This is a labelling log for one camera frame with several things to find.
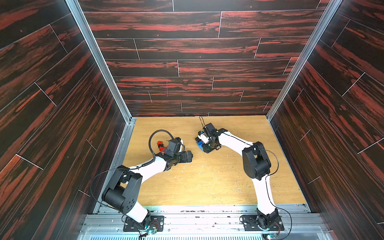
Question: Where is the aluminium front rail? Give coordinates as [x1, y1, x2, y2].
[78, 204, 335, 240]

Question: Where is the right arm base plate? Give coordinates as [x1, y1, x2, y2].
[240, 214, 285, 232]

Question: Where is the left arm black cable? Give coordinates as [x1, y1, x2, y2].
[89, 129, 175, 211]

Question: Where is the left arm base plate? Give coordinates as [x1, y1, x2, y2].
[123, 216, 165, 235]

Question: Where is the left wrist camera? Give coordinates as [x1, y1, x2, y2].
[165, 138, 183, 156]

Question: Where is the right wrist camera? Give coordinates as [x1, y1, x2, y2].
[203, 123, 217, 138]

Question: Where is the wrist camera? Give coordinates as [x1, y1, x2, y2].
[165, 138, 183, 156]
[203, 123, 217, 138]

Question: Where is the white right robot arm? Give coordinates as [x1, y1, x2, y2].
[196, 128, 280, 230]

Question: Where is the aluminium corner post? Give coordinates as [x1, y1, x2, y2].
[65, 0, 133, 123]
[267, 0, 342, 122]

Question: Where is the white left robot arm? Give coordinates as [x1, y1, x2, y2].
[102, 151, 193, 228]

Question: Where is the aluminium corner post right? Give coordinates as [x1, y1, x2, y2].
[267, 0, 342, 122]

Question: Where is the light blue lego plate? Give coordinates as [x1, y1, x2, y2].
[197, 141, 203, 151]

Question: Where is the aluminium corner post left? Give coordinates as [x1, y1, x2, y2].
[65, 0, 133, 123]

